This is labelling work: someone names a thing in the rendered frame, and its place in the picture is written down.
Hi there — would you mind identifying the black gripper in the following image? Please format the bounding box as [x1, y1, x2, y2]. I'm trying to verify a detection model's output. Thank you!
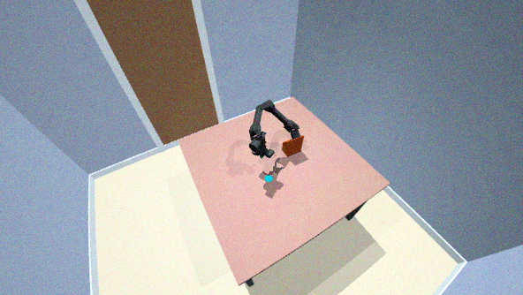
[260, 141, 275, 158]

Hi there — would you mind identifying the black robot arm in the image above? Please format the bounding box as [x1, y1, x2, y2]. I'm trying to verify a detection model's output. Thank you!
[249, 100, 300, 156]

